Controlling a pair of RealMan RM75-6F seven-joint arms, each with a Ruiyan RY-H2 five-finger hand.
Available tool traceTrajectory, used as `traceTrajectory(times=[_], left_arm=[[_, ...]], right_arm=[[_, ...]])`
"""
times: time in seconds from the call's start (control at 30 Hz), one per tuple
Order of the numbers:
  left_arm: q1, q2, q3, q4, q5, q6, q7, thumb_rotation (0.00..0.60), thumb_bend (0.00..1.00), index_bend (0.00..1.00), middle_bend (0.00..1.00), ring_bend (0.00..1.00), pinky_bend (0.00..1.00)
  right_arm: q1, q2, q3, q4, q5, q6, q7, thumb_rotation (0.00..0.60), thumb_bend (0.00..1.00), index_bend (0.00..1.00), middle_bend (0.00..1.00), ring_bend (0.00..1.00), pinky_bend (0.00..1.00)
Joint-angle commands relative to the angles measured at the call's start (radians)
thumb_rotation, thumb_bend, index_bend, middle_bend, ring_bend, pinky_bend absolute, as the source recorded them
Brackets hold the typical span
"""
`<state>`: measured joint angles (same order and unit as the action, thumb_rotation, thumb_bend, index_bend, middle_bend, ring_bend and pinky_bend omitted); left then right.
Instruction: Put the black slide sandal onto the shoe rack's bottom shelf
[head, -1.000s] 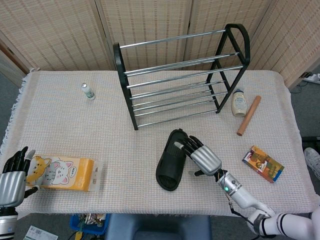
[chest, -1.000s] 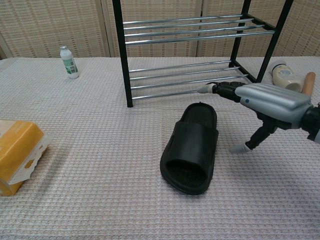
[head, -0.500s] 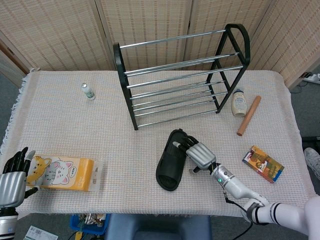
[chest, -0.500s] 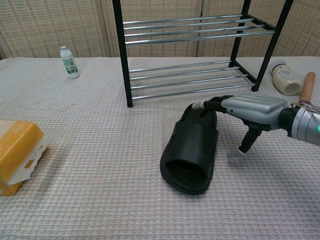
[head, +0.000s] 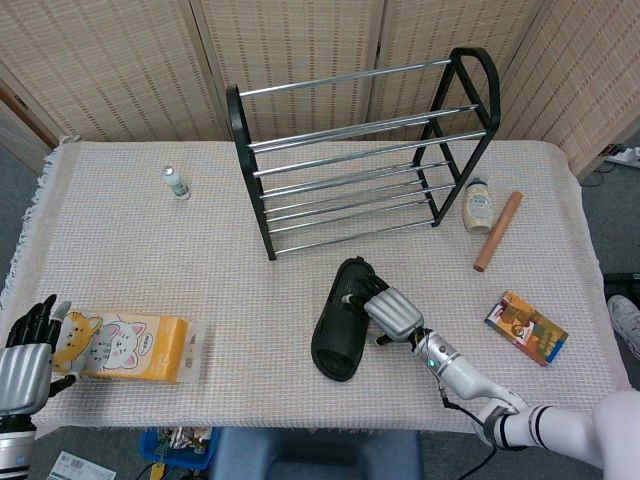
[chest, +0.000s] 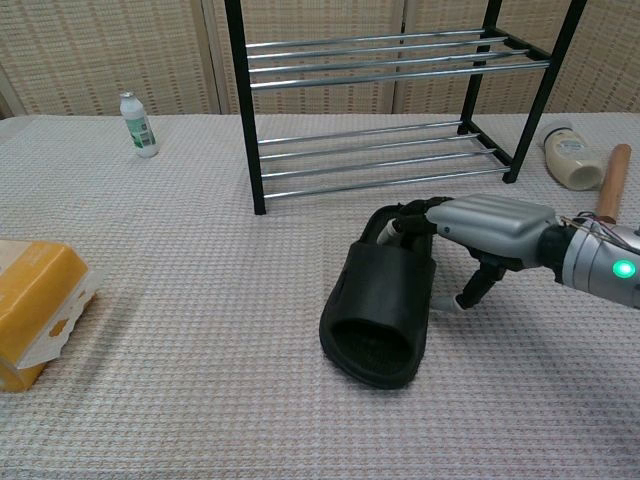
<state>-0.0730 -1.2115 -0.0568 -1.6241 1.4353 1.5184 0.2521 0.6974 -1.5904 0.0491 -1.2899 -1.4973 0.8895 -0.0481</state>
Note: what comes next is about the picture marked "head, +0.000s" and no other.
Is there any white sneaker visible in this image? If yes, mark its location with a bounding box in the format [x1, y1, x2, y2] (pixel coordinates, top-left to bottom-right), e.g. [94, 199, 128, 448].
[607, 294, 640, 359]

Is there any colourful snack box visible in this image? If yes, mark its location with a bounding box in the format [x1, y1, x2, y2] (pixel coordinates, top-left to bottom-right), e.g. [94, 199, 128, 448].
[483, 290, 570, 368]

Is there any white woven tablecloth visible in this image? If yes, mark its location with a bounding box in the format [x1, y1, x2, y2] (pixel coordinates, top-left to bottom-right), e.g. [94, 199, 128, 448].
[0, 137, 632, 441]

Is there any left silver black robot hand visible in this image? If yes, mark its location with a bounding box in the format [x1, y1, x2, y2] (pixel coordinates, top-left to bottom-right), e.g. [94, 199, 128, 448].
[0, 293, 77, 416]

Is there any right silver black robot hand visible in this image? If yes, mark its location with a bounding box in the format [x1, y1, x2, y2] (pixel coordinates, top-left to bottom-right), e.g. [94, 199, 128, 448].
[344, 272, 426, 347]

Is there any blue-grey chair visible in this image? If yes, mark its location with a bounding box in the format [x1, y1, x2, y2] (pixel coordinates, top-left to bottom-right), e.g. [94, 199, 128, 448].
[209, 427, 424, 480]

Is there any blue plastic bin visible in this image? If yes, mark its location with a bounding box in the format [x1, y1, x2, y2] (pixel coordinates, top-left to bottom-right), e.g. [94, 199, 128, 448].
[138, 427, 221, 471]

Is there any white printed paper package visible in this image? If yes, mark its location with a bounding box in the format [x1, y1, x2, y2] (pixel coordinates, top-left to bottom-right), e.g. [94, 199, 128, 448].
[49, 449, 117, 480]

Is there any black rubber slipper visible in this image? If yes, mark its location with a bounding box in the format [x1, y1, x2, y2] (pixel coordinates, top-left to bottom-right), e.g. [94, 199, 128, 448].
[310, 256, 389, 384]

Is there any black metal shoe rack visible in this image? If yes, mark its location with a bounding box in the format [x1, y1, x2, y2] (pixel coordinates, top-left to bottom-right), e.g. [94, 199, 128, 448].
[225, 46, 502, 262]

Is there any small white green bottle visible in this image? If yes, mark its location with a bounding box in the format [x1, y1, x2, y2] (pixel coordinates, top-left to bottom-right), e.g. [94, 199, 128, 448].
[161, 165, 192, 201]

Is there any woven bamboo folding screen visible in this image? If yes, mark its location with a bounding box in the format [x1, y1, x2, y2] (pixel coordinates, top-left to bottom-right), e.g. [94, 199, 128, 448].
[0, 0, 640, 179]

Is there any yellow cat tissue pack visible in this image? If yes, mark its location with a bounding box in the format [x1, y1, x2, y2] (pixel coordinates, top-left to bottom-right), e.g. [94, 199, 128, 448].
[49, 309, 207, 385]

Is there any cream squeeze bottle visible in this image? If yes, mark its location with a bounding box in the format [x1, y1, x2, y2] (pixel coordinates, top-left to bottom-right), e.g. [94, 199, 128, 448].
[462, 177, 494, 235]

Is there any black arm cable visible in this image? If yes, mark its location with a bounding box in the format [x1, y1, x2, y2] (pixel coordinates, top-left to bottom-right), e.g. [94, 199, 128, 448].
[439, 384, 499, 480]

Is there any white power strip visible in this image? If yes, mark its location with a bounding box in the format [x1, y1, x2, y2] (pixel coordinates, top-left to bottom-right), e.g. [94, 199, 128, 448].
[607, 144, 640, 167]

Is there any wooden rolling pin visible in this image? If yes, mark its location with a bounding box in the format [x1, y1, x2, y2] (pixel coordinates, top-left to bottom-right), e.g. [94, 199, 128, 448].
[473, 191, 524, 273]

